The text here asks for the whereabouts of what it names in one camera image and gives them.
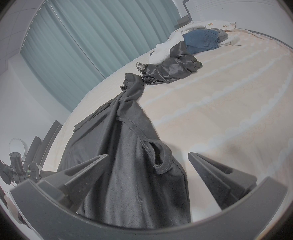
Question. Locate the black satin garment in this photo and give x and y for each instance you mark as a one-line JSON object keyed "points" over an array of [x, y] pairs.
{"points": [[171, 69]]}

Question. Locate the blue-green curtain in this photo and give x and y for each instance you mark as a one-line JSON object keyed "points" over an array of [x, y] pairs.
{"points": [[61, 71], [111, 21]]}

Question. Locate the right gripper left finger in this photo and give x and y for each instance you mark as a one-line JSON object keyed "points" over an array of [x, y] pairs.
{"points": [[84, 181]]}

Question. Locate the bed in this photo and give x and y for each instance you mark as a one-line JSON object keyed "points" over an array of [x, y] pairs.
{"points": [[223, 109]]}

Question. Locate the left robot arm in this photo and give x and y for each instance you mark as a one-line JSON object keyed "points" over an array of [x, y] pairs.
{"points": [[15, 161]]}

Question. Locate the white printed pillow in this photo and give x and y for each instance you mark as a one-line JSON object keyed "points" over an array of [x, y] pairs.
{"points": [[211, 24]]}

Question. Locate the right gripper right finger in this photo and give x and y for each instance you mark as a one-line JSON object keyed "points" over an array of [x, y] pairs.
{"points": [[211, 181]]}

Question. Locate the grey bedside table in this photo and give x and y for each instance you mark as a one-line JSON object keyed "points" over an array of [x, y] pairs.
{"points": [[184, 21]]}

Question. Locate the pile of clothes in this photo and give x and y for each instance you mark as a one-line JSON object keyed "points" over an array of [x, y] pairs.
{"points": [[199, 41]]}

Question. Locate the black chest of drawers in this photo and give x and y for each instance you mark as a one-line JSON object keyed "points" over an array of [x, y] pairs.
{"points": [[47, 144]]}

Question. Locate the black T-shirt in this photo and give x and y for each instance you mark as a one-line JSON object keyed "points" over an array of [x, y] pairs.
{"points": [[126, 174]]}

